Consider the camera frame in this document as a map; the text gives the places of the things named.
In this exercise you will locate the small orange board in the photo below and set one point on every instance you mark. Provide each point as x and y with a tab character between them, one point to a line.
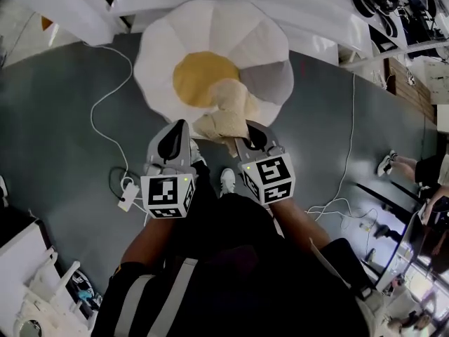
47	22

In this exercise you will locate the person's left white shoe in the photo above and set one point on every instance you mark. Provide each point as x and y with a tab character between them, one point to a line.
196	153

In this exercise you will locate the wooden pallet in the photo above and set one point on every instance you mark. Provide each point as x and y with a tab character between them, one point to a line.
414	93

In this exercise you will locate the person's white shoe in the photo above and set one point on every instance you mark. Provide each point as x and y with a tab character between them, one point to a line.
228	181
196	153

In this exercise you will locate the person's right forearm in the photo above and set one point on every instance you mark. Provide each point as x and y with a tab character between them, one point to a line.
298	223

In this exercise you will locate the person's left forearm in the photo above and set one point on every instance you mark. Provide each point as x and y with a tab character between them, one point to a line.
147	241

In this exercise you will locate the person's black shirt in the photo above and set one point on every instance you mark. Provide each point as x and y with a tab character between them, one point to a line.
228	276

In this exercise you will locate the white flower-shaped cushion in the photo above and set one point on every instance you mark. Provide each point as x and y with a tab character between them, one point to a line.
210	23

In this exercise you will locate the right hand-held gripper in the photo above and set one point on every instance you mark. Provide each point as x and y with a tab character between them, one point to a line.
270	181

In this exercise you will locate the person's right white shoe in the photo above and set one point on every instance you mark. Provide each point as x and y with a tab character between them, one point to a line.
228	181

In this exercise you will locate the large white table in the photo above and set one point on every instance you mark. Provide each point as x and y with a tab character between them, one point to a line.
315	30

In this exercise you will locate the cream yellow cloth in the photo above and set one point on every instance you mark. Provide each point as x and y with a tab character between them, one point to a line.
228	118

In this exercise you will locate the white power strip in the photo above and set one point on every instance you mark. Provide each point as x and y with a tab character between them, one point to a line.
128	197

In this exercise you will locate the row of black white headsets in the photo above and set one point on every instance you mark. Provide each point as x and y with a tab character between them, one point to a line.
386	2

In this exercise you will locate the black frame desk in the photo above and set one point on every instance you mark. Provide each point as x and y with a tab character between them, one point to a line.
393	202

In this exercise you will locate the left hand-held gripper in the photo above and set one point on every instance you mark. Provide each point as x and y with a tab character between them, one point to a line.
165	191

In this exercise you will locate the white pillar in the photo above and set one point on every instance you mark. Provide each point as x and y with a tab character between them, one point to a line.
87	12

